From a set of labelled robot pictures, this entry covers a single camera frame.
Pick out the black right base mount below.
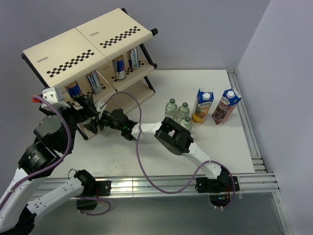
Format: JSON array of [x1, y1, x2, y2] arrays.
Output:
[[195, 176, 240, 209]]

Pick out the aluminium rail frame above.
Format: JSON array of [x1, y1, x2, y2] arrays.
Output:
[[31, 70, 293, 235]]

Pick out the energy drink can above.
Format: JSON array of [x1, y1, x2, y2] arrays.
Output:
[[65, 81, 82, 99], [127, 47, 139, 70], [112, 55, 126, 81], [86, 71, 102, 94]]

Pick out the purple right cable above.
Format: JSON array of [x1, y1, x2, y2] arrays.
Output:
[[100, 92, 237, 209]]

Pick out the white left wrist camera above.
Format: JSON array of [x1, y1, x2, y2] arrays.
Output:
[[41, 87, 70, 110]]

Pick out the glass bottle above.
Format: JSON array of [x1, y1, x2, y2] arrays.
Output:
[[180, 117, 192, 131], [164, 98, 178, 120], [176, 102, 190, 123]]

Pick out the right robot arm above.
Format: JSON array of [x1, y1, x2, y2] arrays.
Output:
[[85, 109, 233, 191]]

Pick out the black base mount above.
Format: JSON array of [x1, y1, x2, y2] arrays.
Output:
[[76, 180, 112, 212], [195, 176, 240, 209]]

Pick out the red grape juice carton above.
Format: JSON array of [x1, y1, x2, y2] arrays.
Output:
[[212, 88, 242, 125]]

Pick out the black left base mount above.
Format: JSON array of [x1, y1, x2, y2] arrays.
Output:
[[76, 180, 112, 212]]

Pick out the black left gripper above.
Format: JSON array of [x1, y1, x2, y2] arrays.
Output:
[[41, 94, 96, 150]]

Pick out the pineapple juice carton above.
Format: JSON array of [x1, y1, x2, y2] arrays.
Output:
[[191, 89, 214, 123]]

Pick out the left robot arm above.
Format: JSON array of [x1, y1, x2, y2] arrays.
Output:
[[0, 95, 98, 235]]

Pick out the beige three-tier shelf rack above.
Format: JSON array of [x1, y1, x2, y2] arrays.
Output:
[[21, 8, 158, 141]]

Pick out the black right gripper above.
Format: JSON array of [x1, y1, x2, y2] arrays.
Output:
[[84, 110, 123, 134]]

